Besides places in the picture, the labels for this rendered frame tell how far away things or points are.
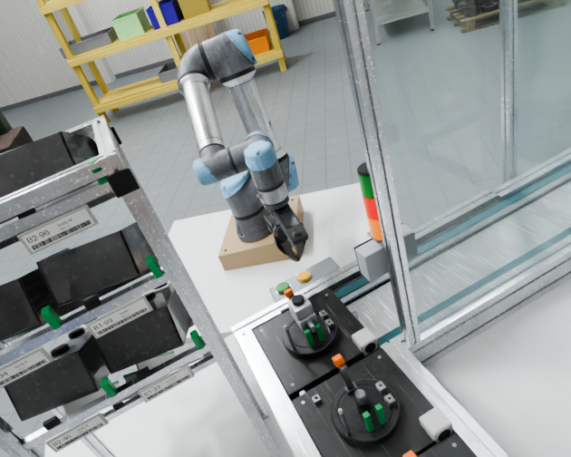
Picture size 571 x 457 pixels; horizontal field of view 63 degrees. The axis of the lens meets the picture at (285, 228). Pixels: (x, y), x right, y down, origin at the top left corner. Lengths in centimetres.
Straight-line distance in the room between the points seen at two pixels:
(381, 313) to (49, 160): 90
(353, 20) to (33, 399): 76
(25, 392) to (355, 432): 59
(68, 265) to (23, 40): 973
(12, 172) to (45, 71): 975
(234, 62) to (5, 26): 915
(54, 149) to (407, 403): 79
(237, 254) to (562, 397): 101
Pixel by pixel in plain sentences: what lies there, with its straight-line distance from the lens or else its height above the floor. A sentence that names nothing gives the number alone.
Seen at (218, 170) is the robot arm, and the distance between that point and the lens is 124.
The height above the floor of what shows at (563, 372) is 86.
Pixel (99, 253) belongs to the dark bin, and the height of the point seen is 151.
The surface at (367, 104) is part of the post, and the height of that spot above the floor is 155.
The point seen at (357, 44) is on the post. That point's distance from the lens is 74.
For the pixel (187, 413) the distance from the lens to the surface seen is 133.
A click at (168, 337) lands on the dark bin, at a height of 133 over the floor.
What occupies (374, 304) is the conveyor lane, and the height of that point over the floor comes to 92.
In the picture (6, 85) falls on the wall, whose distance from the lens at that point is 1097.
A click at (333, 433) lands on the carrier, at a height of 97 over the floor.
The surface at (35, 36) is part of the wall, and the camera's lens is 1026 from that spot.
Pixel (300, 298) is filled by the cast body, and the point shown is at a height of 110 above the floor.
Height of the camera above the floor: 185
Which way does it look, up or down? 34 degrees down
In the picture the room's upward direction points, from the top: 19 degrees counter-clockwise
